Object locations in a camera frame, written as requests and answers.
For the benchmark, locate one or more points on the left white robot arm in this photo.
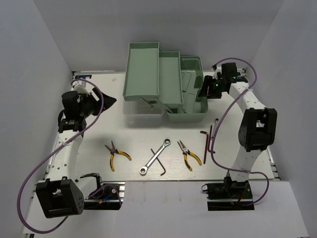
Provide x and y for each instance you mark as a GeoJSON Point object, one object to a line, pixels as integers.
{"type": "Point", "coordinates": [61, 193]}

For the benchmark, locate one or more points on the large silver ratchet wrench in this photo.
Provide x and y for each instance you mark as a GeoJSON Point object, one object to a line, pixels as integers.
{"type": "Point", "coordinates": [143, 170]}

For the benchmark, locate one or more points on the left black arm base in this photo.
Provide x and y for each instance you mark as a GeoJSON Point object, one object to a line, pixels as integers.
{"type": "Point", "coordinates": [107, 199]}

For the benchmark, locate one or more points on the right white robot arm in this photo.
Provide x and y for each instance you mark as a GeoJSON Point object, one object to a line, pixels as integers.
{"type": "Point", "coordinates": [258, 125]}

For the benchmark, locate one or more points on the left yellow handled pliers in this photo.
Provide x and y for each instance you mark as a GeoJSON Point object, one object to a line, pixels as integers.
{"type": "Point", "coordinates": [113, 150]}

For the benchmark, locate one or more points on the left blue table sticker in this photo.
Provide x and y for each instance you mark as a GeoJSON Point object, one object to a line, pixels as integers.
{"type": "Point", "coordinates": [83, 76]}

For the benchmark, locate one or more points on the long dark red hex key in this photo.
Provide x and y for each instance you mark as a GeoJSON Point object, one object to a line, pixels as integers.
{"type": "Point", "coordinates": [206, 145]}

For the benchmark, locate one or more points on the green toolbox with clear lid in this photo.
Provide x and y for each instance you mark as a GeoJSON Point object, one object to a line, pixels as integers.
{"type": "Point", "coordinates": [161, 82]}

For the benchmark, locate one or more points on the small silver wrench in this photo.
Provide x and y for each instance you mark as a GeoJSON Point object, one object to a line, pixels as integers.
{"type": "Point", "coordinates": [215, 124]}

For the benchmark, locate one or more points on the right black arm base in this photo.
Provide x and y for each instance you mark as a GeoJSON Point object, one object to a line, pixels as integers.
{"type": "Point", "coordinates": [222, 198]}

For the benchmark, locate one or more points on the dark hex key under wrench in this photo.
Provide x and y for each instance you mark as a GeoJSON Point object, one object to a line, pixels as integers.
{"type": "Point", "coordinates": [164, 170]}

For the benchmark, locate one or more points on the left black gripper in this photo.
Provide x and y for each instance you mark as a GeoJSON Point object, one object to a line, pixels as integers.
{"type": "Point", "coordinates": [90, 96]}

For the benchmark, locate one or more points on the yellow handled pliers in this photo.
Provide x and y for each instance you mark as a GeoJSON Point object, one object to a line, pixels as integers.
{"type": "Point", "coordinates": [186, 152]}
{"type": "Point", "coordinates": [113, 150]}

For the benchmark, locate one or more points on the right yellow handled pliers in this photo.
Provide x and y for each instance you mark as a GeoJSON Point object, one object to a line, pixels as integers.
{"type": "Point", "coordinates": [186, 152]}

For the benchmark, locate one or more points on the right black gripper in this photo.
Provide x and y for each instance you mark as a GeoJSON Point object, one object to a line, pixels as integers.
{"type": "Point", "coordinates": [208, 81]}

